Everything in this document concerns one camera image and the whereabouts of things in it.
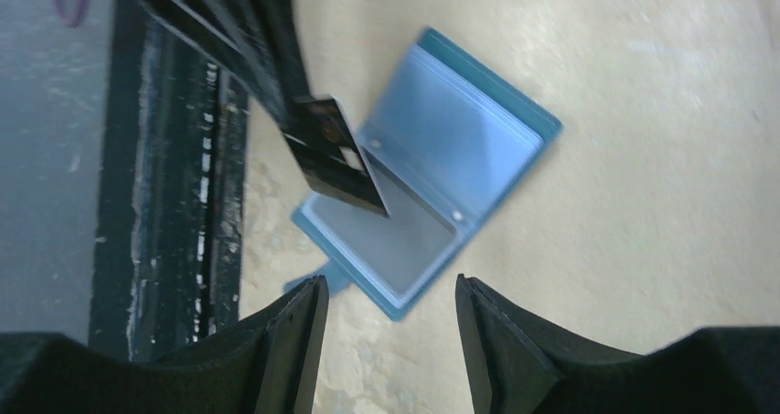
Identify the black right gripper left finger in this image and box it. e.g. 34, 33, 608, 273
1, 276, 328, 413

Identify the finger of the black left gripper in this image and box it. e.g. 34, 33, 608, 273
249, 0, 311, 99
138, 0, 287, 125

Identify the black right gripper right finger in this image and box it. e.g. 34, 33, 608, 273
455, 276, 779, 413

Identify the black VIP credit card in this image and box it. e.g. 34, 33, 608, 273
281, 96, 389, 217

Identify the blue leather card holder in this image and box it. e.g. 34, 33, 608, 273
292, 28, 562, 321

